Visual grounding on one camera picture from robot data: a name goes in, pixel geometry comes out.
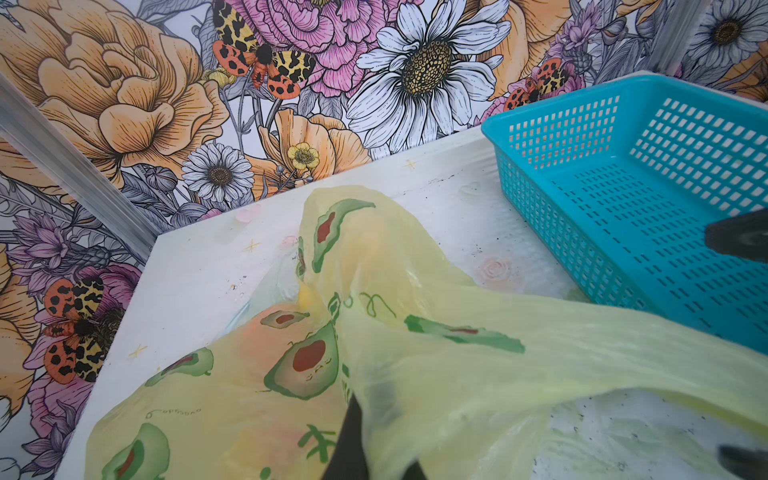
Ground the yellow-green plastic bag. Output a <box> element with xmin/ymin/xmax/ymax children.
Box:
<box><xmin>84</xmin><ymin>186</ymin><xmax>767</xmax><ymax>479</ymax></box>

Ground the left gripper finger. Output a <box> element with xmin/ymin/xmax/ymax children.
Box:
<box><xmin>322</xmin><ymin>395</ymin><xmax>399</xmax><ymax>480</ymax></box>

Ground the right aluminium corner post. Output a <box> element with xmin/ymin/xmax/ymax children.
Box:
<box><xmin>647</xmin><ymin>0</ymin><xmax>710</xmax><ymax>75</ymax></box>

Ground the left aluminium corner post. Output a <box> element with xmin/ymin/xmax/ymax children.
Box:
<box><xmin>1</xmin><ymin>78</ymin><xmax>159</xmax><ymax>262</ymax></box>

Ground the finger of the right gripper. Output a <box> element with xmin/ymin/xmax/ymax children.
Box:
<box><xmin>704</xmin><ymin>209</ymin><xmax>768</xmax><ymax>264</ymax></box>
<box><xmin>717</xmin><ymin>445</ymin><xmax>768</xmax><ymax>480</ymax></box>

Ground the teal plastic basket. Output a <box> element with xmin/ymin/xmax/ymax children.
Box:
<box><xmin>481</xmin><ymin>75</ymin><xmax>767</xmax><ymax>353</ymax></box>

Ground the aluminium corner post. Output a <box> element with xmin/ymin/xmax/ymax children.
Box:
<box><xmin>647</xmin><ymin>0</ymin><xmax>710</xmax><ymax>75</ymax></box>
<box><xmin>1</xmin><ymin>78</ymin><xmax>159</xmax><ymax>262</ymax></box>

